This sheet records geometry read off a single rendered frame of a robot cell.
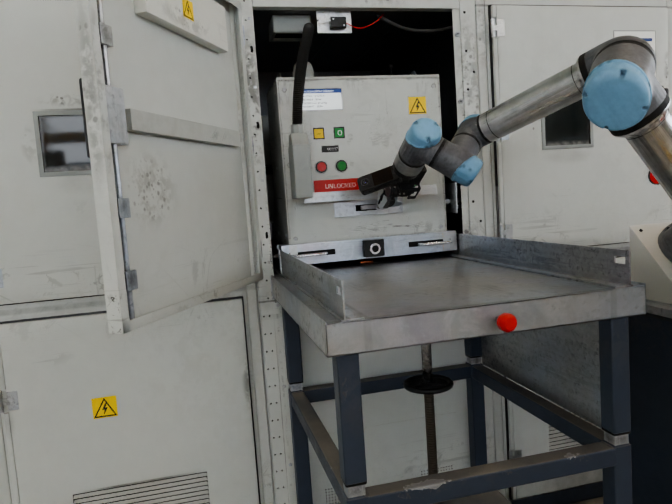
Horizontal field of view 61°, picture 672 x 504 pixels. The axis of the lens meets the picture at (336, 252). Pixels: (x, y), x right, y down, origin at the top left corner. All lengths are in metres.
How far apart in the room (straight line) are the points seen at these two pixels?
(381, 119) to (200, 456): 1.08
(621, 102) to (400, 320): 0.57
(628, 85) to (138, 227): 0.94
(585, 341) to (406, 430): 0.68
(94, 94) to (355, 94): 0.86
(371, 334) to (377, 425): 0.84
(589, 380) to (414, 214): 0.70
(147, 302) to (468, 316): 0.61
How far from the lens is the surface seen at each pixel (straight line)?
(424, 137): 1.36
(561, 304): 1.12
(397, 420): 1.80
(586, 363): 1.37
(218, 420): 1.67
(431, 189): 1.73
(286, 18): 1.75
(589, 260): 1.29
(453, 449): 1.90
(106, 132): 1.07
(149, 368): 1.62
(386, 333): 0.98
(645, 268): 1.59
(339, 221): 1.68
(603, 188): 2.00
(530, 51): 1.90
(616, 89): 1.20
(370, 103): 1.73
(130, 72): 1.21
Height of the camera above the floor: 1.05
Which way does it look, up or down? 5 degrees down
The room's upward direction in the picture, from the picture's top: 4 degrees counter-clockwise
